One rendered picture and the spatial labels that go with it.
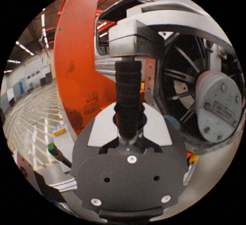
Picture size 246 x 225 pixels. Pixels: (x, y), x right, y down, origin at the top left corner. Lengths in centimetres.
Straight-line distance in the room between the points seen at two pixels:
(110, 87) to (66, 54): 26
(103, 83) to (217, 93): 40
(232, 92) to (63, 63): 42
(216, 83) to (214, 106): 4
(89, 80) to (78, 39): 18
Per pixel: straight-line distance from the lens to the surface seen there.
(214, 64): 31
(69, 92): 32
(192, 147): 42
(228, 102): 17
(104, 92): 41
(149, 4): 15
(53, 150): 37
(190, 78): 40
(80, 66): 32
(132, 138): 16
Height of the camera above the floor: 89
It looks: 29 degrees down
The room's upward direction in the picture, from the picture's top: 1 degrees counter-clockwise
